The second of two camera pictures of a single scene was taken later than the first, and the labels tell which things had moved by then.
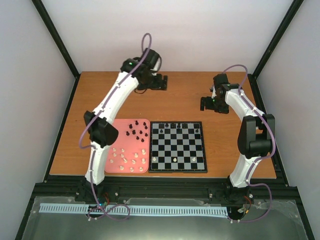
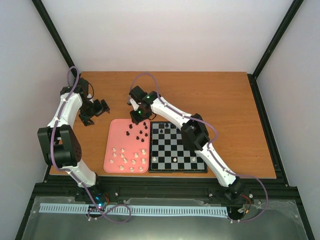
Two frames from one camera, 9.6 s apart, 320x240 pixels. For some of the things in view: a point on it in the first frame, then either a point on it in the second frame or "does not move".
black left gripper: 158,85 → 85,118
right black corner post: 285,22 does not move
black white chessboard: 177,147 does not move
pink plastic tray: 131,153 does not move
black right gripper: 224,109 → 136,120
